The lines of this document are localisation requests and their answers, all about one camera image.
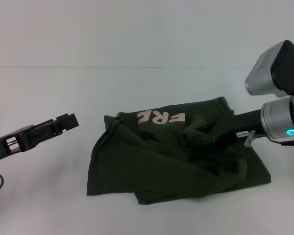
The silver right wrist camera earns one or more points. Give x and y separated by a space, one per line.
272 71

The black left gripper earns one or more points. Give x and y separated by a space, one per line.
9 142

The dark green shirt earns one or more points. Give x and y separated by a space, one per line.
161 159

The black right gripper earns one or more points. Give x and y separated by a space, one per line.
242 124

